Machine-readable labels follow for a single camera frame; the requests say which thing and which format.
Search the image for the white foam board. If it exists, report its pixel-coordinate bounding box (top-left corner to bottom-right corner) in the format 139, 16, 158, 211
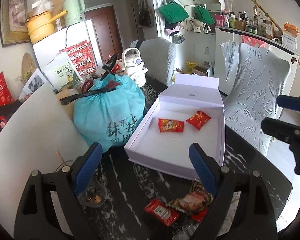
0, 83, 89, 236

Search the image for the white counter cabinet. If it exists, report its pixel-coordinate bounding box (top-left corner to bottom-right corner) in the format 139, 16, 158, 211
213, 26, 300, 95

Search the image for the grey far chair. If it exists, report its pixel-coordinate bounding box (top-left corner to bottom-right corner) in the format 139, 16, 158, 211
130, 37, 176, 86

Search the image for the grey leaf pattern chair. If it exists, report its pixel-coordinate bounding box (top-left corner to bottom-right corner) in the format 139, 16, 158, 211
224, 43, 290, 155

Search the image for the white refrigerator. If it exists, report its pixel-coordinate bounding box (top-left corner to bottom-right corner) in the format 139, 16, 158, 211
33, 20, 102, 68

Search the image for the red ketchup sachet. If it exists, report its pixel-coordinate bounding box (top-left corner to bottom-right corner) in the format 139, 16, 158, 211
143, 199, 179, 226

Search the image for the woven straw fan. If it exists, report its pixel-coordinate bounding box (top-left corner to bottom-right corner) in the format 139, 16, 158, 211
21, 53, 37, 78

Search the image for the brown green snack wrapper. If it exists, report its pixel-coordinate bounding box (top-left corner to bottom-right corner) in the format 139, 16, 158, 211
167, 180, 214, 215

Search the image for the dark hanging handbag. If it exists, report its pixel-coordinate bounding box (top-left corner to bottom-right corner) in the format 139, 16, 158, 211
138, 0, 154, 28

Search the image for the red gold snack packet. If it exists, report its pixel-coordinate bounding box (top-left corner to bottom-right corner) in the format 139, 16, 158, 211
186, 111, 211, 131

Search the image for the green tote bag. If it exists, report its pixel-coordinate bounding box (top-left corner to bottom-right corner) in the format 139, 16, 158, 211
158, 0, 189, 24

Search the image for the green electric kettle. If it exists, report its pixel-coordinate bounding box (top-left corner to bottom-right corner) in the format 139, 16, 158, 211
63, 0, 85, 27

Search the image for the small red candy wrapper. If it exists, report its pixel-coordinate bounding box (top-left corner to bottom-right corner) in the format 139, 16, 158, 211
191, 207, 209, 224

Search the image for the red northeast barbecue bag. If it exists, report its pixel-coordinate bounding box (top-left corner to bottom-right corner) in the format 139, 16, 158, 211
59, 40, 96, 77

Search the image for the yellow pot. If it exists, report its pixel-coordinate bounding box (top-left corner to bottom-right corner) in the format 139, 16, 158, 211
25, 10, 68, 44

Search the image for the turquoise tied plastic bag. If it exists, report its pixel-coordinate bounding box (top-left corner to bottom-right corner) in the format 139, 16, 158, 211
73, 75, 145, 152

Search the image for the white small kettle pot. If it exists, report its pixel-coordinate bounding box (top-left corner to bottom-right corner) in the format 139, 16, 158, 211
116, 47, 148, 87

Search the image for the red cartoon snack packet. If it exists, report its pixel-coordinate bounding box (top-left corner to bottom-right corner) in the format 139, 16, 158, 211
158, 118, 184, 133

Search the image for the white open gift box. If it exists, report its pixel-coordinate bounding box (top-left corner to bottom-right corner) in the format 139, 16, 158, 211
124, 74, 225, 179

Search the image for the framed picture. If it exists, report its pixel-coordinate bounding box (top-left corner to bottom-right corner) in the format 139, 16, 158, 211
0, 0, 30, 47

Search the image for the white green paper bag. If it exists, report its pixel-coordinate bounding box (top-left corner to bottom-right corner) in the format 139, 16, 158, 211
43, 52, 82, 91

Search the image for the brown entrance door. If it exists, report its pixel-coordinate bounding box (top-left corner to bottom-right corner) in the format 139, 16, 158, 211
85, 5, 122, 63

